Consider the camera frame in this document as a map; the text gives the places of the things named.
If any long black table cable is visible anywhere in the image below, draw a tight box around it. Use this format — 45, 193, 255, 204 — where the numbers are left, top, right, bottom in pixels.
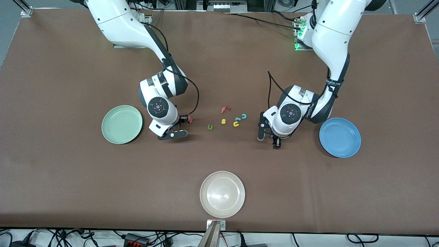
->
223, 10, 302, 31

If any short black table cable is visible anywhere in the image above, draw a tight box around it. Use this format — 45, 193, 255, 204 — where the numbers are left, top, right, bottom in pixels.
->
273, 10, 302, 22

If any black red power strip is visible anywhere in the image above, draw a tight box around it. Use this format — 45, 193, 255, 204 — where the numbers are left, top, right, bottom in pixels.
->
124, 233, 150, 247

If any small metal bracket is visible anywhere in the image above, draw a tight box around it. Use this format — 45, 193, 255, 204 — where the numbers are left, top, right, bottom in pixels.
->
206, 220, 226, 231

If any looped black floor cable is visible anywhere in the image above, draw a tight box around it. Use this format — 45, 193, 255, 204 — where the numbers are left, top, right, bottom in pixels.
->
346, 233, 380, 244

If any green plate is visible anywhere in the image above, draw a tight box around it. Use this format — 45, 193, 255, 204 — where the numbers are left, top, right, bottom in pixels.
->
102, 105, 143, 144

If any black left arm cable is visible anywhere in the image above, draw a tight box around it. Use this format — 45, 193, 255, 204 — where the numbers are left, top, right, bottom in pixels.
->
268, 70, 340, 107

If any blue plate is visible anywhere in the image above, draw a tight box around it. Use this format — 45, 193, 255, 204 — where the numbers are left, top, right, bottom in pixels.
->
319, 118, 361, 158

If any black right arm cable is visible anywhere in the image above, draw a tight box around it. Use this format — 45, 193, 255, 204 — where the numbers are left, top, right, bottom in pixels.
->
146, 22, 200, 117

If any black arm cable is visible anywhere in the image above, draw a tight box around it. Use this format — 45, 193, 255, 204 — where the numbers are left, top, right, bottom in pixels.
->
146, 22, 200, 117
268, 70, 340, 107

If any grey metal equipment box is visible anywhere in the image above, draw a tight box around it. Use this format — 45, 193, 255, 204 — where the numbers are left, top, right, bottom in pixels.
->
197, 0, 248, 13

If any aluminium profile bar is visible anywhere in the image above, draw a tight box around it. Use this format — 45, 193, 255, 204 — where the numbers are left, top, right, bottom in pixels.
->
198, 221, 222, 247

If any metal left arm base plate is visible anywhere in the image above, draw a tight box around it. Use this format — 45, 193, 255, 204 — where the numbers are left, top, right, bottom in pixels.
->
294, 21, 314, 52

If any cream plate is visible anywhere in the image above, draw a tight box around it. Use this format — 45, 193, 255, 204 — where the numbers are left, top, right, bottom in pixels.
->
200, 171, 246, 219

